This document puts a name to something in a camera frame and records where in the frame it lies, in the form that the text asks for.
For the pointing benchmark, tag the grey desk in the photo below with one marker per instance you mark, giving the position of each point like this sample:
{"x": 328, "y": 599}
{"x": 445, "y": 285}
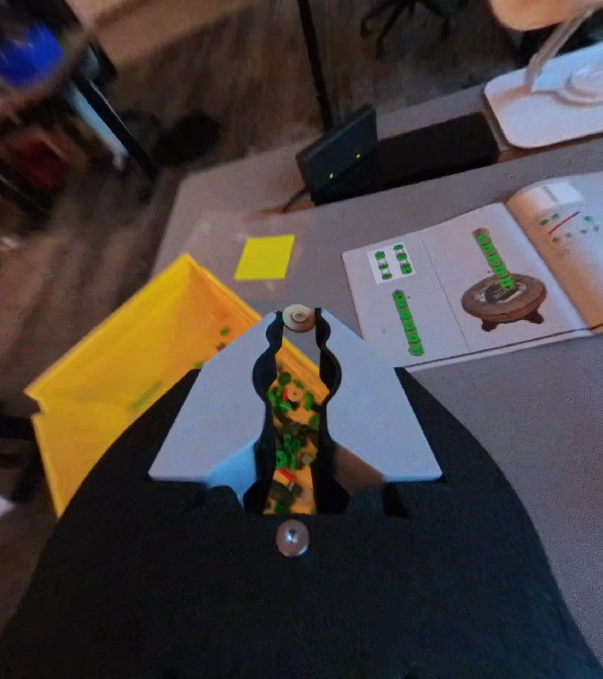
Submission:
{"x": 519, "y": 424}

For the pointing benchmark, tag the pile of green building pieces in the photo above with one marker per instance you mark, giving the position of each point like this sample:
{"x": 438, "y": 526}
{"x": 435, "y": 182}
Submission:
{"x": 286, "y": 457}

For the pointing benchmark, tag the black box device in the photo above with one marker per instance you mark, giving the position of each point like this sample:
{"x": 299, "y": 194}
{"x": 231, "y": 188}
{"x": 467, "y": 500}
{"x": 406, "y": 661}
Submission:
{"x": 338, "y": 159}

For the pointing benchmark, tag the yellow sticky note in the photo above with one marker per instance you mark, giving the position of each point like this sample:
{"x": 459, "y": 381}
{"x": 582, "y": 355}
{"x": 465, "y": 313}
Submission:
{"x": 265, "y": 257}

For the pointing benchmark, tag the yellow plastic bin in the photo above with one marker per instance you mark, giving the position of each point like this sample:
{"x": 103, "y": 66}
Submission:
{"x": 121, "y": 382}

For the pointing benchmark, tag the open instruction booklet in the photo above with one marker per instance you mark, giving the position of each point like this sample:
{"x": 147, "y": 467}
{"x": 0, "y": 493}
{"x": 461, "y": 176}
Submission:
{"x": 439, "y": 254}

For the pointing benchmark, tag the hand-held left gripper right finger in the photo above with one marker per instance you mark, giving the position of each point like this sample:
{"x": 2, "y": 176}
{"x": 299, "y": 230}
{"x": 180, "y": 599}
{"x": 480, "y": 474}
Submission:
{"x": 381, "y": 424}

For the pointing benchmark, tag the small tan round washer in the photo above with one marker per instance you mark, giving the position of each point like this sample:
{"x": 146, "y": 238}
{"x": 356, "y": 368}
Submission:
{"x": 298, "y": 318}

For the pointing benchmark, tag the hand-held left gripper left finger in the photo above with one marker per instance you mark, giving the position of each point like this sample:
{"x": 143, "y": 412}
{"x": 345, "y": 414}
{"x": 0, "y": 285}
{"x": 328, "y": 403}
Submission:
{"x": 211, "y": 424}

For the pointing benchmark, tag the blue round object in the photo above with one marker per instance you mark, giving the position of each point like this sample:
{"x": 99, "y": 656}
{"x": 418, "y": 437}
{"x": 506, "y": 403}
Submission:
{"x": 25, "y": 55}

